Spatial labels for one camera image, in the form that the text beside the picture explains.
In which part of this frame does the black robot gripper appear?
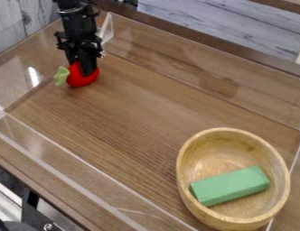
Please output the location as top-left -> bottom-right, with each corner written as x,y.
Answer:
54,8 -> 103,77

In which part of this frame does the red plush strawberry green stem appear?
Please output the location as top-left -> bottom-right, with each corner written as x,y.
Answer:
54,61 -> 99,88

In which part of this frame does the light wooden bowl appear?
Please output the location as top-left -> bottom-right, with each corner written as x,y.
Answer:
176,127 -> 291,231

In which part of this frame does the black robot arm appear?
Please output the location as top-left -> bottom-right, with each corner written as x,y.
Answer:
54,0 -> 103,77

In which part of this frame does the green rectangular block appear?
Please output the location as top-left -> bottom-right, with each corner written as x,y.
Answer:
189,166 -> 269,207

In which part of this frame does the clear acrylic corner bracket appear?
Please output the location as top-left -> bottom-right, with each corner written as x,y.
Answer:
97,13 -> 114,43

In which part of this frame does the clear acrylic table enclosure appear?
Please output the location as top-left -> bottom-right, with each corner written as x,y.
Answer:
0,14 -> 300,231

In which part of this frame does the black metal table mount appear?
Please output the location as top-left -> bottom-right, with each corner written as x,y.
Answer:
21,189 -> 79,231

